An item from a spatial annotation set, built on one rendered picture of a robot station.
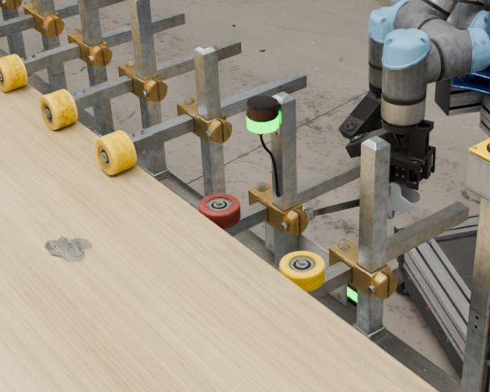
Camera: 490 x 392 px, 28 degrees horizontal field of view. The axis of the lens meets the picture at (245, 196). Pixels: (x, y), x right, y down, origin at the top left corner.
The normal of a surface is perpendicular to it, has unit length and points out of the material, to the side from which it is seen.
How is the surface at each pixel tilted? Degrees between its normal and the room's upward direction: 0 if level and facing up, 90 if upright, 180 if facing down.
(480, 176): 90
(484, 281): 90
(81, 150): 0
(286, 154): 90
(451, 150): 0
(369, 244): 90
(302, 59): 0
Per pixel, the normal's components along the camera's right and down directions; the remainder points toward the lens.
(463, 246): -0.04, -0.84
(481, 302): -0.80, 0.35
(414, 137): -0.54, 0.47
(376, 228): 0.60, 0.41
